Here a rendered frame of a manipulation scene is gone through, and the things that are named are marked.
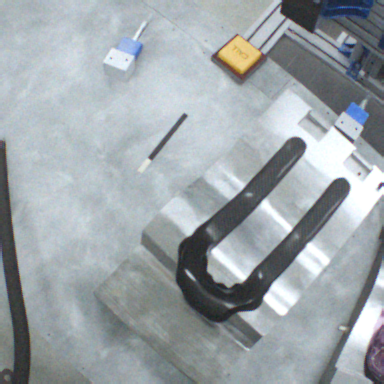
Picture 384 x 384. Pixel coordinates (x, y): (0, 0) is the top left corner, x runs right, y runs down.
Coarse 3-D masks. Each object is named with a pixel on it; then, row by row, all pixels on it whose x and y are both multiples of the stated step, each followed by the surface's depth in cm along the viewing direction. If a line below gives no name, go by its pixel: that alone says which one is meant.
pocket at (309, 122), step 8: (312, 112) 129; (304, 120) 130; (312, 120) 130; (320, 120) 129; (304, 128) 130; (312, 128) 130; (320, 128) 130; (328, 128) 129; (312, 136) 129; (320, 136) 129
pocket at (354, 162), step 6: (354, 150) 126; (348, 156) 128; (354, 156) 128; (360, 156) 127; (348, 162) 128; (354, 162) 128; (360, 162) 128; (366, 162) 127; (348, 168) 128; (354, 168) 128; (360, 168) 128; (366, 168) 127; (372, 168) 126; (354, 174) 127; (366, 174) 128; (360, 180) 127
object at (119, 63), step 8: (144, 24) 139; (128, 40) 137; (136, 40) 138; (112, 48) 134; (120, 48) 136; (128, 48) 136; (136, 48) 136; (112, 56) 134; (120, 56) 134; (128, 56) 134; (136, 56) 137; (104, 64) 134; (112, 64) 133; (120, 64) 133; (128, 64) 133; (112, 72) 136; (120, 72) 135; (128, 72) 136
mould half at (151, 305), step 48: (288, 96) 129; (240, 144) 126; (336, 144) 126; (192, 192) 120; (288, 192) 124; (144, 240) 119; (240, 240) 118; (336, 240) 122; (144, 288) 121; (288, 288) 115; (144, 336) 118; (192, 336) 118; (240, 336) 118
